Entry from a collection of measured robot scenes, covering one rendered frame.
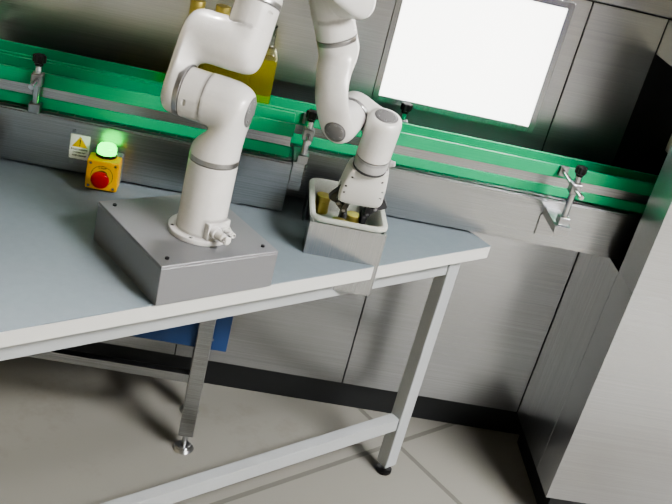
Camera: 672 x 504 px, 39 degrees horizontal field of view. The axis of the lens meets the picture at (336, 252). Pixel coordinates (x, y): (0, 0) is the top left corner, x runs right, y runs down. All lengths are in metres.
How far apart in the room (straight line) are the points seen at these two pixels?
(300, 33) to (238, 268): 0.75
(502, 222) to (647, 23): 0.61
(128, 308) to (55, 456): 0.89
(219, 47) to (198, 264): 0.40
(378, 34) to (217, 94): 0.73
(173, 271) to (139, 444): 0.96
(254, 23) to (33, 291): 0.62
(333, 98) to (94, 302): 0.62
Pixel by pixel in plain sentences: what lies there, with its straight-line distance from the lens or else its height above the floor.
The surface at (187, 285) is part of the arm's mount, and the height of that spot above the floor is 0.78.
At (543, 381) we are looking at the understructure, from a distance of 2.81.
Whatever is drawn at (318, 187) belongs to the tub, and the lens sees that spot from 2.22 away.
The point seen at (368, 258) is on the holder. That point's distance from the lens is 2.07.
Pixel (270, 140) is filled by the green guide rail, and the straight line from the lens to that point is 2.17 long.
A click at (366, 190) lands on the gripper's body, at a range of 2.07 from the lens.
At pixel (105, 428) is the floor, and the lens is 2.67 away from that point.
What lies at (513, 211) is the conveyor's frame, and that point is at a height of 0.83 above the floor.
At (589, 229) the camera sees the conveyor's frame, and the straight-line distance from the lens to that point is 2.45.
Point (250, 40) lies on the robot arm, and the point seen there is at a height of 1.22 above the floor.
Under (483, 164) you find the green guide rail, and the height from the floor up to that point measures 0.93.
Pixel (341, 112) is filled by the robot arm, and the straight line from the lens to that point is 1.92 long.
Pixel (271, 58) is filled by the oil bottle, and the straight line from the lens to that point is 2.22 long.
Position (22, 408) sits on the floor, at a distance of 2.71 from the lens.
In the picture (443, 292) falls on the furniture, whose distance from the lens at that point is 2.39.
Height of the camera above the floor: 1.67
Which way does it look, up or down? 26 degrees down
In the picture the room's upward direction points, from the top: 14 degrees clockwise
